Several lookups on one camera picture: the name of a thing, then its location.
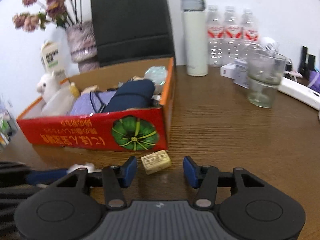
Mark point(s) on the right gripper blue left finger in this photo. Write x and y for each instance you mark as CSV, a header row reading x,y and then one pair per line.
x,y
128,171

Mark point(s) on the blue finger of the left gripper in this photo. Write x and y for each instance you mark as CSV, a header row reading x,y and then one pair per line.
x,y
45,177

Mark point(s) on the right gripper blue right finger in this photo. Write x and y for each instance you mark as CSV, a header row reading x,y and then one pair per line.
x,y
192,172

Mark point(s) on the small yellow box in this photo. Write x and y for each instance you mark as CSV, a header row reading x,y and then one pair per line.
x,y
156,162

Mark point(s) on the white wrapper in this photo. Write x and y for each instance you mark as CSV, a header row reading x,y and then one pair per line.
x,y
89,166

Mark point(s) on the purple knit pouch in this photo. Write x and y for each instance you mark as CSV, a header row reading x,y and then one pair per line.
x,y
92,102

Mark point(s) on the navy blue zip case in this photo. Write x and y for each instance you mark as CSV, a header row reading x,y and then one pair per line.
x,y
132,94

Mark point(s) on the alpaca plush toy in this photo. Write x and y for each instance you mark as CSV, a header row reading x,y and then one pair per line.
x,y
59,99

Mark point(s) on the iridescent glitter bag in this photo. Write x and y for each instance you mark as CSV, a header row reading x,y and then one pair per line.
x,y
158,75

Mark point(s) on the metal storage rack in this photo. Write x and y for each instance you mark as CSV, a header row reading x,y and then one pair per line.
x,y
8,126

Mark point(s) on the red cardboard box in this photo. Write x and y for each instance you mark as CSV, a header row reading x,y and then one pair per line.
x,y
140,130

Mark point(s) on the small white tin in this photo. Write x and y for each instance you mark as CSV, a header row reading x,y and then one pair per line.
x,y
240,73

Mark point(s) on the white charger adapter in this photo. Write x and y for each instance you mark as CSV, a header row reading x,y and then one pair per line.
x,y
228,70

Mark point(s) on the milk carton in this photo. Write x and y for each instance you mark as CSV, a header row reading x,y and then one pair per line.
x,y
52,60

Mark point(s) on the clear glass cup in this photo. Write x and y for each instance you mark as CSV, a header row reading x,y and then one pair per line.
x,y
265,70

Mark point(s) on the white power strip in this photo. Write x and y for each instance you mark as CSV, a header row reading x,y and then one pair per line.
x,y
300,92

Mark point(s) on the water bottle left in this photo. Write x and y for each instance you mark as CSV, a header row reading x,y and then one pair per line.
x,y
215,35

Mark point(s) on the water bottle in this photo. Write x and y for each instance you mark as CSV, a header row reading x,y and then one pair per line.
x,y
250,33
215,35
232,36

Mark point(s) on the purple flower vase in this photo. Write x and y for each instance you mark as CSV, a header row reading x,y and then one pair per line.
x,y
82,45

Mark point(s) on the water bottle middle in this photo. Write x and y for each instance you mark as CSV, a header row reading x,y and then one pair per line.
x,y
232,36

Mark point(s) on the black paper bag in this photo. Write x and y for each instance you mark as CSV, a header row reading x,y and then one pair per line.
x,y
131,30

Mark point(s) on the water bottle right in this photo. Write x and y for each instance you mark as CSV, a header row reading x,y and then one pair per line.
x,y
250,33

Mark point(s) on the purple package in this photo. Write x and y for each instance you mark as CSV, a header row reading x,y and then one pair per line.
x,y
314,81

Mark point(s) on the white thermos bottle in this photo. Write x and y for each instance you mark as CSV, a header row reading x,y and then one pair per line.
x,y
195,36

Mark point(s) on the black cosmetic tubes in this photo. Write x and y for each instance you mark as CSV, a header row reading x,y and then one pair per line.
x,y
307,63

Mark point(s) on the dried pink flowers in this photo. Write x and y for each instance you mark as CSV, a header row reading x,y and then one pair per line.
x,y
62,13

